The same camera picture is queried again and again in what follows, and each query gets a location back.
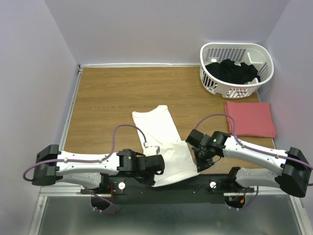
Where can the white plastic laundry basket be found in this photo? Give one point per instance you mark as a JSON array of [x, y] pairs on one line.
[[251, 54]]

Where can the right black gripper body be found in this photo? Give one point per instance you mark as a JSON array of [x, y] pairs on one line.
[[203, 159]]

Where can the folded red t-shirt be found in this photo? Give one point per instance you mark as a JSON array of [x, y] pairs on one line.
[[250, 119]]

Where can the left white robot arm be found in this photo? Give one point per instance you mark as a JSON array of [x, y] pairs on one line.
[[53, 165]]

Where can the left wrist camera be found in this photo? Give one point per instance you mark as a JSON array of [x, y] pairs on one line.
[[151, 149]]

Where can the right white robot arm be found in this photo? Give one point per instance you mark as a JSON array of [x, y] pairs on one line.
[[286, 170]]

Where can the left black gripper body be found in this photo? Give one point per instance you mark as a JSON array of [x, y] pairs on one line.
[[144, 177]]

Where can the black clothes in basket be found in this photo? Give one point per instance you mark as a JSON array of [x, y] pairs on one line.
[[228, 72]]

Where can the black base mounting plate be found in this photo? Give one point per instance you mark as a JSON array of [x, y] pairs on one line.
[[204, 188]]

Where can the white printed t-shirt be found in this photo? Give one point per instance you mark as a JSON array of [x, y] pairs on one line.
[[159, 127]]

